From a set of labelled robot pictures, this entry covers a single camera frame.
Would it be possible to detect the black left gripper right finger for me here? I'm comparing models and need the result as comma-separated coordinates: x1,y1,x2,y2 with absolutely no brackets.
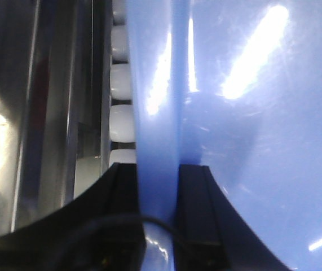
174,164,288,270

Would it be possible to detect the blue plastic tray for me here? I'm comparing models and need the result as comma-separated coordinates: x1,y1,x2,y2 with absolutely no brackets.
126,1,322,270

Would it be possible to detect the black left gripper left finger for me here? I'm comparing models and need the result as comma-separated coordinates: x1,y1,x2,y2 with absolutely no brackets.
0,163,145,270

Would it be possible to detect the white shelf roller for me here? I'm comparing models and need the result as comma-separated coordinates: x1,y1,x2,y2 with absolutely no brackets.
111,25,129,62
109,104,135,143
112,0,126,25
110,63,133,100

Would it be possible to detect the metal roller shelf rail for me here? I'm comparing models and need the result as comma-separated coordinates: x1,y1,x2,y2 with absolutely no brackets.
0,1,112,235

